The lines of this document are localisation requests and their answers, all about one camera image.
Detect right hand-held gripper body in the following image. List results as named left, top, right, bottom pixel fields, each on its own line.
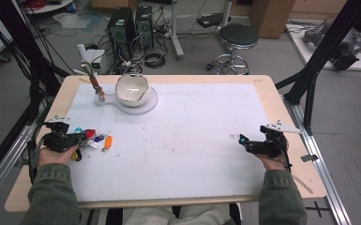
left=246, top=119, right=303, bottom=159

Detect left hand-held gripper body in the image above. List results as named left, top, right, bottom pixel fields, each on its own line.
left=41, top=114, right=80, bottom=154

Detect red key tag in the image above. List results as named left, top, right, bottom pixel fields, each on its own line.
left=84, top=128, right=98, bottom=140

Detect yellow key tag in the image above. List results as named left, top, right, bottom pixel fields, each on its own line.
left=70, top=149, right=83, bottom=162

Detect blue key tag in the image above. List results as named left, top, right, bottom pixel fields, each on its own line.
left=87, top=133, right=107, bottom=150

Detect orange key tag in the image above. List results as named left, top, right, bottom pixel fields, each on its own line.
left=102, top=135, right=114, bottom=153

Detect white stand with pole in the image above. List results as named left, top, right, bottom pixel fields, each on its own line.
left=76, top=43, right=159, bottom=116

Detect person's right hand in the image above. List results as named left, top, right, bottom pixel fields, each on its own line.
left=257, top=154, right=291, bottom=173

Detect person's left hand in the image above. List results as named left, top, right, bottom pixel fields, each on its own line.
left=37, top=143, right=80, bottom=169

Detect light wooden table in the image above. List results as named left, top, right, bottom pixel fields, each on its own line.
left=4, top=74, right=327, bottom=214

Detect grey tape piece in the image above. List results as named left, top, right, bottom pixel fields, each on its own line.
left=300, top=153, right=320, bottom=163

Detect thin wooden stick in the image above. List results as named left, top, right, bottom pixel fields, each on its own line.
left=293, top=174, right=314, bottom=195

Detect white bowl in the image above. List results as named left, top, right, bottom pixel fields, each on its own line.
left=114, top=71, right=151, bottom=108

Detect white table mat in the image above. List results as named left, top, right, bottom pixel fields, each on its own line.
left=56, top=82, right=272, bottom=203

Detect black tape cross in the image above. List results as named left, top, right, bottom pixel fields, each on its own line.
left=302, top=201, right=331, bottom=218

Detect person's legs in light trousers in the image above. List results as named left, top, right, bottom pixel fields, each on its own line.
left=121, top=202, right=233, bottom=225

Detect white floor platform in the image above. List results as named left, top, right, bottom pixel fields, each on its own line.
left=285, top=22, right=361, bottom=72

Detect black round stool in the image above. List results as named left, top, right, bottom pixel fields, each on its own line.
left=205, top=23, right=260, bottom=76

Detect large black computer tower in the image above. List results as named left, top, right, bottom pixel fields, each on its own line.
left=107, top=7, right=138, bottom=61

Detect clear plastic bag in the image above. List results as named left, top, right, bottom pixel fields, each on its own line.
left=52, top=11, right=92, bottom=30

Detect flat black device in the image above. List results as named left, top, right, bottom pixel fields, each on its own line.
left=196, top=12, right=233, bottom=29

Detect white desk leg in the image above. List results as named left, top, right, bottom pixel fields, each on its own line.
left=168, top=0, right=186, bottom=61

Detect brown cardboard box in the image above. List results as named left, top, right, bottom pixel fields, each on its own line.
left=248, top=0, right=296, bottom=39

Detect grey machine on platform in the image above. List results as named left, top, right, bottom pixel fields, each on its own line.
left=302, top=21, right=361, bottom=71

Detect small black computer tower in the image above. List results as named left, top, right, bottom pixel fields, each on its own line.
left=134, top=5, right=155, bottom=50

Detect white round table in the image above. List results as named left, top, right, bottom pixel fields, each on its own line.
left=23, top=0, right=76, bottom=15

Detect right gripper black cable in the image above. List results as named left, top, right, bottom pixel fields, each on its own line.
left=276, top=134, right=293, bottom=173

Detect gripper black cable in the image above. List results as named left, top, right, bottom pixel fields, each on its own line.
left=26, top=122, right=49, bottom=186
left=276, top=134, right=293, bottom=173

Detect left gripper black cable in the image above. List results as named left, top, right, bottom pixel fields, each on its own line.
left=26, top=122, right=49, bottom=186

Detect aluminium rail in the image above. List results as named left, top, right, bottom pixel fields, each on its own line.
left=0, top=125, right=36, bottom=214
left=282, top=94, right=353, bottom=225

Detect black frame with cables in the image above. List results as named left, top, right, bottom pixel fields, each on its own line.
left=0, top=0, right=71, bottom=126

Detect black metal frame post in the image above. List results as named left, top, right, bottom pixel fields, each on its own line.
left=275, top=0, right=361, bottom=133

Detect coil of black cables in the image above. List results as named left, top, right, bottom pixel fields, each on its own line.
left=143, top=49, right=168, bottom=69

